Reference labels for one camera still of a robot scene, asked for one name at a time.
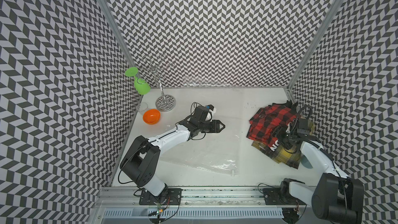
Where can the chrome glass holder stand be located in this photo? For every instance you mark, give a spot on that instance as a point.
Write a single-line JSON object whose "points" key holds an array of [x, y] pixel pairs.
{"points": [[158, 67]]}

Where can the orange plastic bowl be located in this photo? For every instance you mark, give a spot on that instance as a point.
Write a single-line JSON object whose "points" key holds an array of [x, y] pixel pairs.
{"points": [[152, 116]]}

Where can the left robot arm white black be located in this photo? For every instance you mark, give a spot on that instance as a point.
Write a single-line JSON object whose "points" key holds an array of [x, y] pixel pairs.
{"points": [[140, 162]]}

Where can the clear plastic vacuum bag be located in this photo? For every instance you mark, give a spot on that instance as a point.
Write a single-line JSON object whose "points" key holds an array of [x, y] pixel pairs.
{"points": [[219, 152]]}

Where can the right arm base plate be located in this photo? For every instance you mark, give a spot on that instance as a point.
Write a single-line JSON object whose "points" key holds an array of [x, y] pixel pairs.
{"points": [[273, 197]]}

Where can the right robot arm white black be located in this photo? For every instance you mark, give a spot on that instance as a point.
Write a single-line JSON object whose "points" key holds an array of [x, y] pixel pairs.
{"points": [[337, 198]]}

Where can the red black plaid shirt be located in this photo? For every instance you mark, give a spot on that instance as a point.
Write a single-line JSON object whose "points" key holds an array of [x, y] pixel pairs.
{"points": [[268, 119]]}

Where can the yellow plaid shirt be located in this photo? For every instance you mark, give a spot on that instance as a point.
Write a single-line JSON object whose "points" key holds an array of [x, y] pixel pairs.
{"points": [[290, 157]]}

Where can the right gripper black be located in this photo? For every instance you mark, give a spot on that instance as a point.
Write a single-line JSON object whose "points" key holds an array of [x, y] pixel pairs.
{"points": [[278, 132]]}

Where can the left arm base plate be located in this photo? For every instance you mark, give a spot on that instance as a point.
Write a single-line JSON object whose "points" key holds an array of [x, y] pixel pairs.
{"points": [[160, 196]]}

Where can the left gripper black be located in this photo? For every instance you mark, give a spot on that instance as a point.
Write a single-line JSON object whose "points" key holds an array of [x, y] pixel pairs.
{"points": [[215, 128]]}

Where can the clear plastic cup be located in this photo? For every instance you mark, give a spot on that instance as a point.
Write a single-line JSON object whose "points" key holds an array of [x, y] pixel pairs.
{"points": [[142, 108]]}

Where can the green plastic wine glass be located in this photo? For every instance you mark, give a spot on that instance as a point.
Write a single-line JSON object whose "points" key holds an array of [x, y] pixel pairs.
{"points": [[140, 85]]}

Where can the black folded shirt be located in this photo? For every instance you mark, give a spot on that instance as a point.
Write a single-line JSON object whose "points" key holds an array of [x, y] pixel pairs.
{"points": [[290, 104]]}

